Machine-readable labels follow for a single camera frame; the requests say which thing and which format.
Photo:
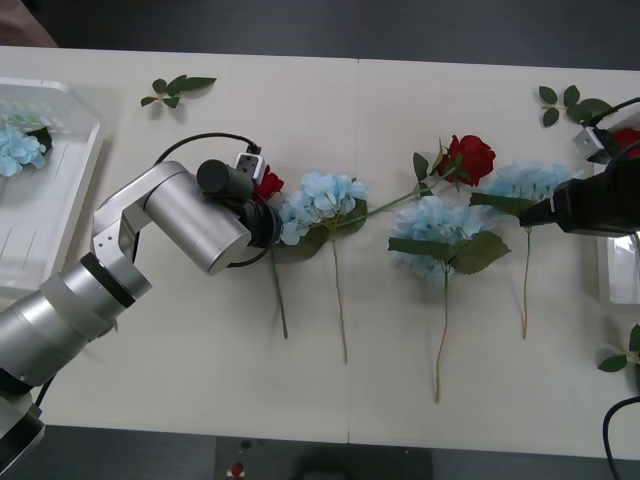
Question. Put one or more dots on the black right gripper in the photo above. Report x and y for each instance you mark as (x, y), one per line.
(595, 205)

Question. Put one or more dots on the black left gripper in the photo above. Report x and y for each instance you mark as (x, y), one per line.
(260, 222)

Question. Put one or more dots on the red rose green stem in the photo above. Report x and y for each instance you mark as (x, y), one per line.
(270, 184)
(629, 140)
(470, 155)

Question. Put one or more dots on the pale blue flower green stem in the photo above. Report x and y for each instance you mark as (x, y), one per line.
(17, 150)
(320, 197)
(435, 220)
(525, 177)

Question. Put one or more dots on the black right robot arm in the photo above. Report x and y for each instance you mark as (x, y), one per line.
(634, 162)

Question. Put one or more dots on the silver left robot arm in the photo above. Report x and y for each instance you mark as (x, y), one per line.
(190, 225)

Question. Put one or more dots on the shallow white box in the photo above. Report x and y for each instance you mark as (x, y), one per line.
(75, 200)
(620, 280)

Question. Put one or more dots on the loose green leaf twig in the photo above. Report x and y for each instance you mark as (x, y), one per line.
(185, 85)
(612, 363)
(590, 109)

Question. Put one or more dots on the person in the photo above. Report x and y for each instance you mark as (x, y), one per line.
(20, 20)

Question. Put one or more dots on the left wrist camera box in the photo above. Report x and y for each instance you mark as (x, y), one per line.
(248, 165)

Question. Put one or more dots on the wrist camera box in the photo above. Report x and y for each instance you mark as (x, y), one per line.
(590, 142)
(248, 165)

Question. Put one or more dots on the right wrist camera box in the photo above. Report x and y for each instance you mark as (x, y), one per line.
(590, 142)

